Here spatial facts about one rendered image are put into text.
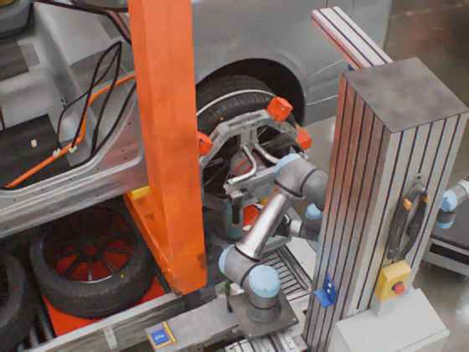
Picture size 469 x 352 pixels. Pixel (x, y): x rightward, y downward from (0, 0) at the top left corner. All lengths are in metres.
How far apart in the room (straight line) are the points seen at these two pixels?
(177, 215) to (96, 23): 1.67
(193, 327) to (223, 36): 1.32
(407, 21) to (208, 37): 3.53
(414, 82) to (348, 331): 0.84
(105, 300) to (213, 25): 1.40
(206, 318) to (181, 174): 0.85
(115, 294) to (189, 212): 0.74
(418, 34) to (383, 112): 4.34
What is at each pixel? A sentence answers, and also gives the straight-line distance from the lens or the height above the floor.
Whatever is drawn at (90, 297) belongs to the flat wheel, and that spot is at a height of 0.48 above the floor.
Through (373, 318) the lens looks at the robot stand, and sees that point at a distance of 2.08.
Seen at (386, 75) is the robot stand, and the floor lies 2.03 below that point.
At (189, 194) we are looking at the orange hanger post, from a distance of 2.46.
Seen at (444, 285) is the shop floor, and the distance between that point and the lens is 3.78.
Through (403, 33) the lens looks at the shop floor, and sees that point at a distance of 5.79.
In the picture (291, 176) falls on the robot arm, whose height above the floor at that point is 1.31.
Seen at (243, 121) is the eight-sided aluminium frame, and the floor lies 1.11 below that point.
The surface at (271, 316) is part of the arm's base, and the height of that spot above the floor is 0.86.
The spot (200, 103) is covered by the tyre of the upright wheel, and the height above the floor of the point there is 1.15.
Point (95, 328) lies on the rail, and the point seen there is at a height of 0.39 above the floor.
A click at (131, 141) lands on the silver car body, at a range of 2.91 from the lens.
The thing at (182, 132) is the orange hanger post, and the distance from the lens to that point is 2.23.
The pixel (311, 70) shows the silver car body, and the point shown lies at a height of 1.12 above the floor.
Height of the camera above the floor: 2.97
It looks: 46 degrees down
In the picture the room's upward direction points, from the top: straight up
